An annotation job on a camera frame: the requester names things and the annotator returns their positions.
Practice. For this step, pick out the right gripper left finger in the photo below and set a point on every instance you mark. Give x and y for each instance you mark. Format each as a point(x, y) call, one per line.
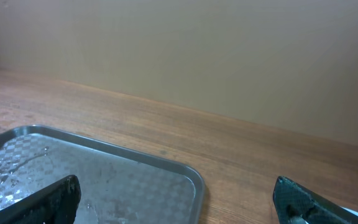
point(54, 204)

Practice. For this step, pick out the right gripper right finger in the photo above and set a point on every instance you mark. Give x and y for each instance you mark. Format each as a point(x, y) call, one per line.
point(294, 200)

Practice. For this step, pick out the white plate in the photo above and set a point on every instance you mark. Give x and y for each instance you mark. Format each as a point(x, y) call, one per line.
point(302, 221)

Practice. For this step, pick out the dark brown serving tray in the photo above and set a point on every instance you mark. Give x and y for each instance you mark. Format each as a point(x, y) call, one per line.
point(118, 185)

